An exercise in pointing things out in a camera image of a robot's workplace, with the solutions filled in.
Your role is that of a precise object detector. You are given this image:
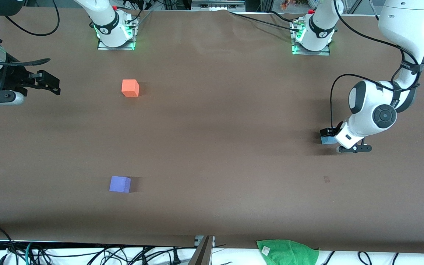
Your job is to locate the orange foam block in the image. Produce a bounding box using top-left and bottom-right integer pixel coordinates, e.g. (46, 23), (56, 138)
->
(121, 79), (140, 98)

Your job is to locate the purple foam block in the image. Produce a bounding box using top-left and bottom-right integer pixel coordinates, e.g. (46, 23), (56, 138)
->
(109, 176), (132, 194)

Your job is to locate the green microfibre cloth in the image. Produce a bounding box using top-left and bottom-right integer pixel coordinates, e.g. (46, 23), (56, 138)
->
(256, 239), (320, 265)

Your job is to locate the grey power strip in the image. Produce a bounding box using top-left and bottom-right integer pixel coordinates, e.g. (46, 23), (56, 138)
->
(191, 0), (246, 12)

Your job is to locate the grey metal bar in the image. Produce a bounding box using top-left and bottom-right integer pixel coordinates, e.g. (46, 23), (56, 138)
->
(187, 236), (215, 265)

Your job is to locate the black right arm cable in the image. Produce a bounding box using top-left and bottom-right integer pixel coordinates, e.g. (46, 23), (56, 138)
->
(0, 0), (60, 67)

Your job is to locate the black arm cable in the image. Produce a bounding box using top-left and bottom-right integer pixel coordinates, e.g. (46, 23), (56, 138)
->
(0, 0), (60, 67)
(329, 0), (424, 130)

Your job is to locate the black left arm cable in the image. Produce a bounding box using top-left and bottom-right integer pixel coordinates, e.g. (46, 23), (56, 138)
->
(329, 0), (424, 130)

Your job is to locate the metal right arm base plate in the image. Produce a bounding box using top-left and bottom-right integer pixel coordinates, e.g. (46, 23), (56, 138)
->
(97, 17), (136, 51)

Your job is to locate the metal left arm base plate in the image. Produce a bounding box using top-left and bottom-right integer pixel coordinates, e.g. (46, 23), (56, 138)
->
(290, 20), (331, 56)

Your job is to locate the white metal bracket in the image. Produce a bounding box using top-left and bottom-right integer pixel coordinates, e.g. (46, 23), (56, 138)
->
(194, 235), (216, 247)

